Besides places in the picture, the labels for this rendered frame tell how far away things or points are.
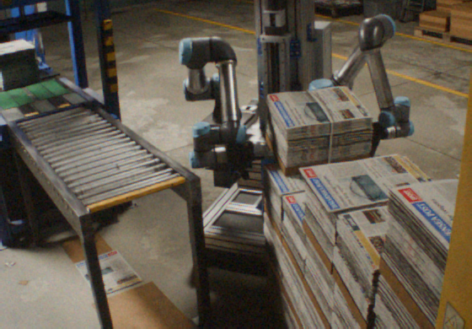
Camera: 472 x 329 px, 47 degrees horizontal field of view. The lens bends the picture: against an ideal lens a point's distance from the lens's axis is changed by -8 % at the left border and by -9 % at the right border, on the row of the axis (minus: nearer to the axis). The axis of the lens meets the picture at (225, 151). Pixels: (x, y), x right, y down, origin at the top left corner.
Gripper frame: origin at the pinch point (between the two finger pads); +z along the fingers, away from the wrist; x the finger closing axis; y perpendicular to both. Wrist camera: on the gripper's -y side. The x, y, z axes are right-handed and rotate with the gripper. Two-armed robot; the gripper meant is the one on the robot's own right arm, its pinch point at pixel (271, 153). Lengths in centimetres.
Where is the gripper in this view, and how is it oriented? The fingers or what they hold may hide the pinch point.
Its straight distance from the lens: 254.0
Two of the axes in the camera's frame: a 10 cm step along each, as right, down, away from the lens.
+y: -1.0, -9.8, -2.0
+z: 9.8, -1.4, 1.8
